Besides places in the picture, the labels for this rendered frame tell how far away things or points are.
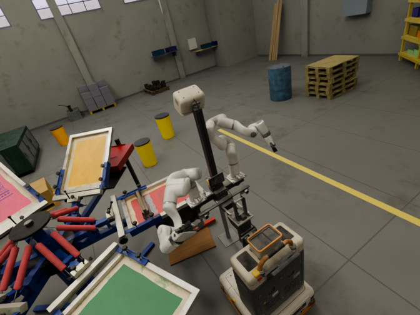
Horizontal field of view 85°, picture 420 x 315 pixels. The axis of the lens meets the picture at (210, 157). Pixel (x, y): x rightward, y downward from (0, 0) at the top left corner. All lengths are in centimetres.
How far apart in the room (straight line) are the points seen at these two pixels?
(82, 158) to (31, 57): 929
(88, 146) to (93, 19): 952
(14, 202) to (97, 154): 96
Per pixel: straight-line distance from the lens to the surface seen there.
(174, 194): 144
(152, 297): 182
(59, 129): 854
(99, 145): 309
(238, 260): 183
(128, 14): 1258
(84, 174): 302
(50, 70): 1213
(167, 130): 601
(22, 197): 327
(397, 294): 292
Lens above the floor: 242
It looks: 31 degrees down
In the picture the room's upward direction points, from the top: 14 degrees counter-clockwise
